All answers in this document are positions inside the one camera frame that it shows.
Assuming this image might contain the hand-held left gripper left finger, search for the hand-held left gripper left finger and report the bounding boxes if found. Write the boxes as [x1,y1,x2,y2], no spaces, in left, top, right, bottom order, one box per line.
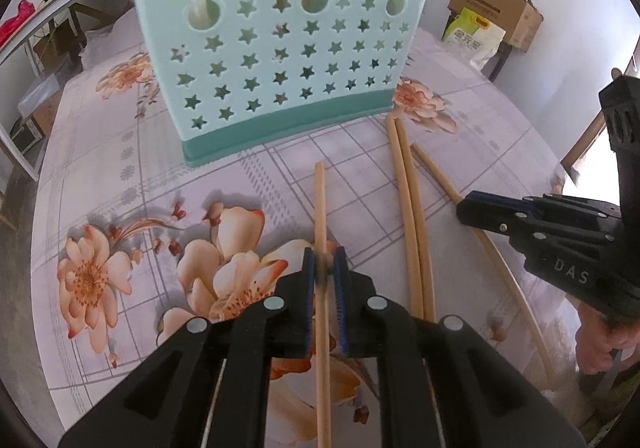
[57,247,317,448]

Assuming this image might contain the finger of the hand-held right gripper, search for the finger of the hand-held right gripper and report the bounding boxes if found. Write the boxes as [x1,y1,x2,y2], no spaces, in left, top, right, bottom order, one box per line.
[462,191,624,225]
[456,205,619,255]

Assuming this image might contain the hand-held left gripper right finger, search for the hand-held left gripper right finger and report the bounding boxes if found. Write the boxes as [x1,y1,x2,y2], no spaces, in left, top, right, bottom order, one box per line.
[332,245,586,448]

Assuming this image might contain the wooden chopstick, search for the wooden chopstick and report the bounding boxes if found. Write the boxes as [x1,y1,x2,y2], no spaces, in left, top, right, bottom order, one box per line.
[314,162,333,448]
[395,119,436,323]
[385,115,423,319]
[411,143,556,386]

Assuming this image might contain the teal plastic utensil holder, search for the teal plastic utensil holder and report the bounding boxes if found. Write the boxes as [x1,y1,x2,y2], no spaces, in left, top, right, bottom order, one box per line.
[124,0,438,169]

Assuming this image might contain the person's right hand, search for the person's right hand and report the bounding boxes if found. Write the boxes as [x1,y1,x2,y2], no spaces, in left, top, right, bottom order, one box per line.
[574,305,634,375]

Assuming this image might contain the person's olive clothing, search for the person's olive clothing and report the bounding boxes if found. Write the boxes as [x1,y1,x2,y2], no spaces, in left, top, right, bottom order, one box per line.
[575,353,640,434]

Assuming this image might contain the white and green rice bag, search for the white and green rice bag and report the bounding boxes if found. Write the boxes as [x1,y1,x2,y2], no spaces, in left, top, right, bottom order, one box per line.
[441,7,507,72]

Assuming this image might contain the large cardboard box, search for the large cardboard box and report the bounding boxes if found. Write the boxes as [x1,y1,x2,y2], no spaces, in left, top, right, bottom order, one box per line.
[447,0,545,53]

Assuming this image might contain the toaster oven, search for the toaster oven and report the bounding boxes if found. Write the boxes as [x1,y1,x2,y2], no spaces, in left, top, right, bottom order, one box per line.
[10,121,42,150]

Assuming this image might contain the white table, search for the white table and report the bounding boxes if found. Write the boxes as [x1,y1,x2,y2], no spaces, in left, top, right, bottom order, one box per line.
[0,0,138,183]

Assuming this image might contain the red plastic bag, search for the red plastic bag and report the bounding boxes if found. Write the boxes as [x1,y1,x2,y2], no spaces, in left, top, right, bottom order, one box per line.
[0,0,38,46]

